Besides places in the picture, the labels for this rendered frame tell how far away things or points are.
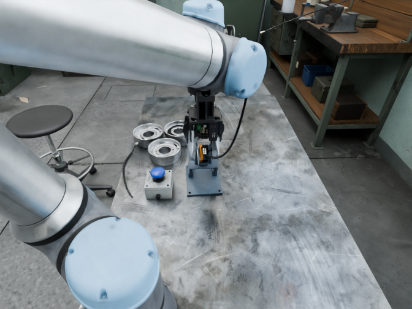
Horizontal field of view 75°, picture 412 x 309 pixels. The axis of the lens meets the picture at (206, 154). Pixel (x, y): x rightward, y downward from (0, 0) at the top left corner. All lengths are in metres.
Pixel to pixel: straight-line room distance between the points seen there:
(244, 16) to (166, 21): 3.45
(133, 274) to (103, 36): 0.28
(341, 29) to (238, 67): 2.02
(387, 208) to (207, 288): 1.69
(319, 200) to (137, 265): 0.56
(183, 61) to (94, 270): 0.27
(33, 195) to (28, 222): 0.05
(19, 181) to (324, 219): 0.65
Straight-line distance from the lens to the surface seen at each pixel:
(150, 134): 0.99
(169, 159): 0.83
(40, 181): 0.41
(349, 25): 2.37
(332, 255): 0.70
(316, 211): 0.77
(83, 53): 0.23
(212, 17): 0.52
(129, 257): 0.39
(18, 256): 1.89
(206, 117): 0.56
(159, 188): 0.73
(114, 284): 0.38
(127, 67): 0.26
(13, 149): 0.39
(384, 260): 1.84
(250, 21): 3.74
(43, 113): 1.77
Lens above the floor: 1.35
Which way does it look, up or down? 38 degrees down
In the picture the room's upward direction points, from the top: straight up
